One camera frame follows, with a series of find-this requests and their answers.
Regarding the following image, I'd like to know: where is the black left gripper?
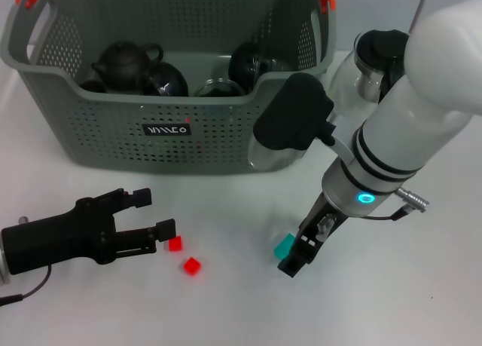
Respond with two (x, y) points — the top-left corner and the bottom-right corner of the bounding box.
(1, 187), (178, 276)

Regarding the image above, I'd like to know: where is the teal square toy brick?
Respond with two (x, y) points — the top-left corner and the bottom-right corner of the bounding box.
(273, 231), (297, 261)

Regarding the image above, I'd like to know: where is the small silver connector plug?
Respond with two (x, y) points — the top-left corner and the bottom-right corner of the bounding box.
(317, 214), (337, 243)

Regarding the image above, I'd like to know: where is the grey perforated plastic storage bin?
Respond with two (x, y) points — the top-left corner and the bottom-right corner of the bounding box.
(0, 0), (338, 175)

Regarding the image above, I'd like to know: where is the glass coffee pot black lid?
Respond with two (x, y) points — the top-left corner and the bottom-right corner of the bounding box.
(330, 28), (412, 115)

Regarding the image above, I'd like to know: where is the right gripper cable silver plug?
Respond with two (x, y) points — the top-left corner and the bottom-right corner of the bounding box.
(361, 186), (431, 222)

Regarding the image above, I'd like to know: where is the black clay teapot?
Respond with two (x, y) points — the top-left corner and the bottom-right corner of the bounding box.
(90, 40), (165, 93)

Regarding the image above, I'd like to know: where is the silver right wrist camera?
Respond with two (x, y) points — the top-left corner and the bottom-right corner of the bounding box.
(248, 73), (337, 173)

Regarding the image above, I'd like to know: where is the glass teacup black holder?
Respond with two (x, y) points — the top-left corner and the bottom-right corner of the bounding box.
(138, 61), (190, 98)
(193, 78), (246, 98)
(227, 41), (293, 94)

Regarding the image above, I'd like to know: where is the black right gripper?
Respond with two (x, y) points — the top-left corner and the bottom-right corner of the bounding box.
(277, 189), (350, 279)

